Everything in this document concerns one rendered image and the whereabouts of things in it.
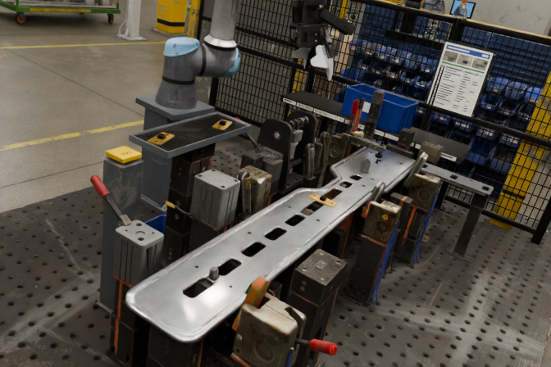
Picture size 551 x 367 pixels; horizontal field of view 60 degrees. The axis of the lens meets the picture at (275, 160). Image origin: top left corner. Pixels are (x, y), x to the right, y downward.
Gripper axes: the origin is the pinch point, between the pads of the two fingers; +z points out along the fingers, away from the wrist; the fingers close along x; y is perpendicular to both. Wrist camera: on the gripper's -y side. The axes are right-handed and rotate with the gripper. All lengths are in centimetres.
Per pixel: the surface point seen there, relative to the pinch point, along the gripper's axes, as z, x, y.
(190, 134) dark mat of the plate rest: 14.7, -9.0, 35.1
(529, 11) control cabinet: 57, -419, -542
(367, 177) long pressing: 43, -15, -27
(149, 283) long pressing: 30, 32, 54
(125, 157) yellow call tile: 12, 7, 54
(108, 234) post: 33, 3, 61
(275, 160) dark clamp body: 28.1, -10.7, 9.6
